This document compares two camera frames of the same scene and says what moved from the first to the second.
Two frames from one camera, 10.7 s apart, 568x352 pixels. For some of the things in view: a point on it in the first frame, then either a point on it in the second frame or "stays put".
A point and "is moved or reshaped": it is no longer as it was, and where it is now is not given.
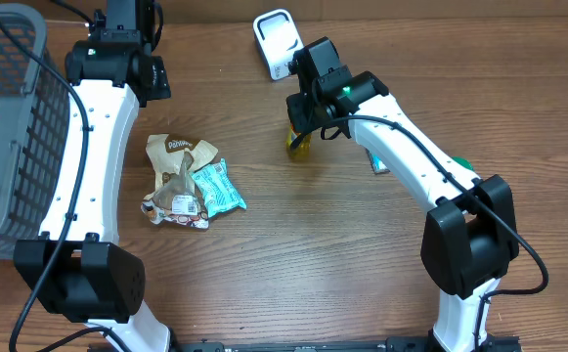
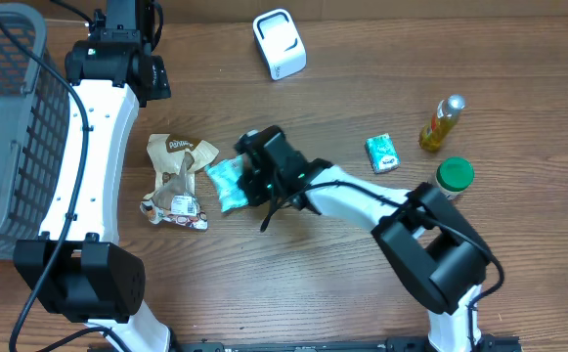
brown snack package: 176,198 stays put
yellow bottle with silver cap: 298,145 to 430,138
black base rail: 482,343 stays put
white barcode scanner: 277,39 stays put
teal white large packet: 217,189 is moved or reshaped
